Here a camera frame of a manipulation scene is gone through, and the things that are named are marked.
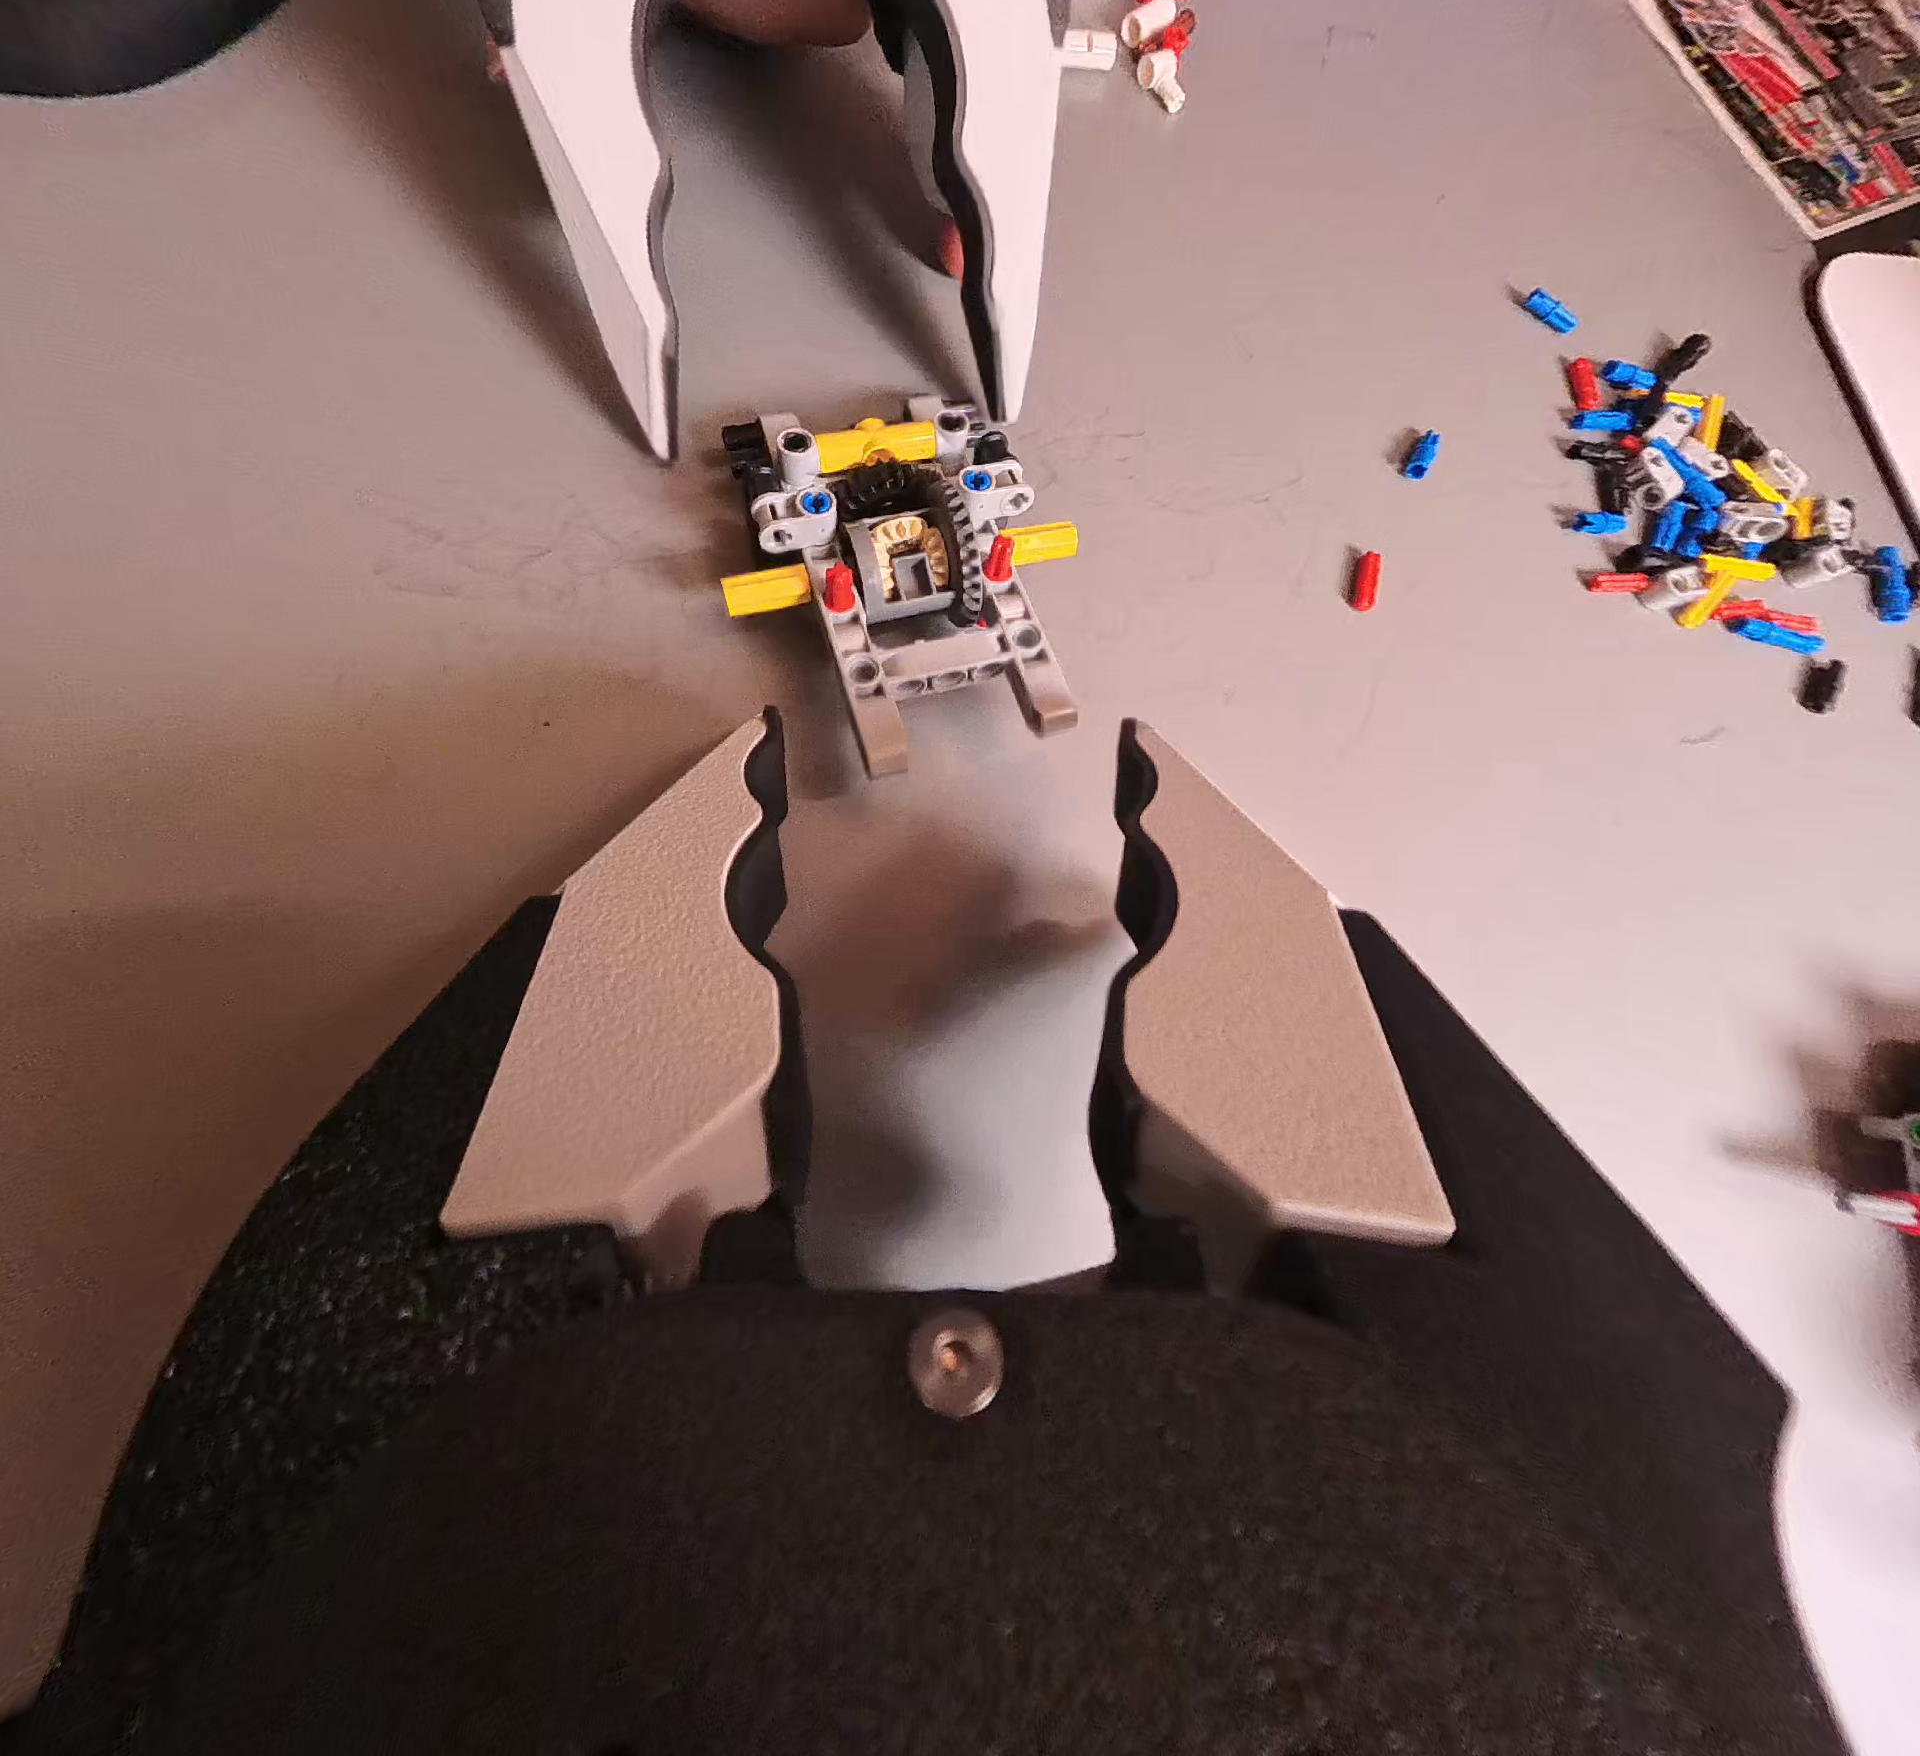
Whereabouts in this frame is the small grey lego differential assembly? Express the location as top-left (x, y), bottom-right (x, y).
top-left (717, 393), bottom-right (1082, 782)

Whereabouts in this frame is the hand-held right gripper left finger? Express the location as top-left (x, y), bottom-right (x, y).
top-left (439, 710), bottom-right (811, 1290)

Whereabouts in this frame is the black lego car chassis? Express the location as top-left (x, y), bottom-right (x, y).
top-left (1815, 1035), bottom-right (1920, 1243)

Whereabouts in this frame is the pile of blue yellow pins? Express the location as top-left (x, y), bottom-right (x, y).
top-left (1562, 331), bottom-right (1920, 656)

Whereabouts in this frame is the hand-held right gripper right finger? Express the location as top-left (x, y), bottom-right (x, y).
top-left (1089, 718), bottom-right (1459, 1297)

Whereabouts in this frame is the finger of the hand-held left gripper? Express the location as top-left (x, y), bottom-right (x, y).
top-left (494, 0), bottom-right (684, 465)
top-left (872, 0), bottom-right (1069, 425)

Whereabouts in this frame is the white book stand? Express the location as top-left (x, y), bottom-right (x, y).
top-left (1807, 248), bottom-right (1920, 516)

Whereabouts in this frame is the lego instruction booklet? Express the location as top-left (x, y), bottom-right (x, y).
top-left (1546, 0), bottom-right (1920, 244)

